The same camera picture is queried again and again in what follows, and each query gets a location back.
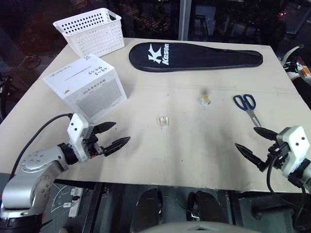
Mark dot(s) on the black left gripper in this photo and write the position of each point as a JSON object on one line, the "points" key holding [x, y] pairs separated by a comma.
{"points": [[91, 145]]}

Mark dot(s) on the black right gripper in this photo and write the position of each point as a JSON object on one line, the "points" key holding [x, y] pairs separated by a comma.
{"points": [[275, 155]]}

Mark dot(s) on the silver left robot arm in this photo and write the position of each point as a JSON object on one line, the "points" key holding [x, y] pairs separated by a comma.
{"points": [[29, 170]]}

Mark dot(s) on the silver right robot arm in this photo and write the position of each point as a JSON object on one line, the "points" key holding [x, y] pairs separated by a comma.
{"points": [[300, 173]]}

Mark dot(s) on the white printed cardboard box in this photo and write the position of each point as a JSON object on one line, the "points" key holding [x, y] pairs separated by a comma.
{"points": [[92, 92]]}

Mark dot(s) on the black table leg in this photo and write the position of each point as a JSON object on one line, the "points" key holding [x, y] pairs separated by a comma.
{"points": [[95, 208], [233, 208]]}

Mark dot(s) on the white power strip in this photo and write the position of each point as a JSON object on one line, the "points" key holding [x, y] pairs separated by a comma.
{"points": [[74, 204]]}

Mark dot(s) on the dark rounded shape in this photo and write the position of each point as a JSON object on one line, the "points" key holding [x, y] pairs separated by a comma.
{"points": [[206, 206], [148, 208]]}

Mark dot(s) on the white orange background device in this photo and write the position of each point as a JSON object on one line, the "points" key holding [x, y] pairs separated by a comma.
{"points": [[295, 66]]}

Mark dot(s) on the white perforated plastic basket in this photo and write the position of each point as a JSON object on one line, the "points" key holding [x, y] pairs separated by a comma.
{"points": [[97, 36]]}

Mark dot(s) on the black Kason racket cover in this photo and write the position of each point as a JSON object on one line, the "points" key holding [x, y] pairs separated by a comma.
{"points": [[194, 57]]}

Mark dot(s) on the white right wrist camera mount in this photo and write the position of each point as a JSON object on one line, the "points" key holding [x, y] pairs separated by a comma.
{"points": [[292, 145]]}

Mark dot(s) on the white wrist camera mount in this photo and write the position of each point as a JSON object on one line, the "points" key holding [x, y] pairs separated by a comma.
{"points": [[77, 136], [292, 145]]}

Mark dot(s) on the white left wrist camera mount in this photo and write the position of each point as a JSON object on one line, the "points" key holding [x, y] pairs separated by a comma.
{"points": [[77, 136]]}

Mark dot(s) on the grey window frame post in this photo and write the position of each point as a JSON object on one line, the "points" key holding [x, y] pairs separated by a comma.
{"points": [[184, 19]]}

